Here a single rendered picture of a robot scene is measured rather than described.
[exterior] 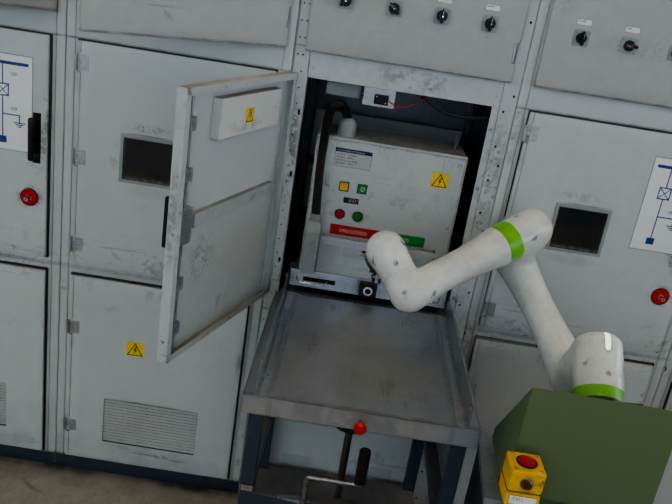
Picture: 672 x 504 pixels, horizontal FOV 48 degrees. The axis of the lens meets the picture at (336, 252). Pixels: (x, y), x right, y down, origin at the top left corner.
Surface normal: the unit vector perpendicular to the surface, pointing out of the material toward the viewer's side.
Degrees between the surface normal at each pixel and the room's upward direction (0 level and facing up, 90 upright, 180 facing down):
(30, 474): 0
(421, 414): 0
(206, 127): 90
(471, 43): 90
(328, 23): 90
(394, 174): 90
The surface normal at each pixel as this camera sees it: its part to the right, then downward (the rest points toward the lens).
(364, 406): 0.15, -0.93
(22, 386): -0.05, 0.34
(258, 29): 0.60, 0.36
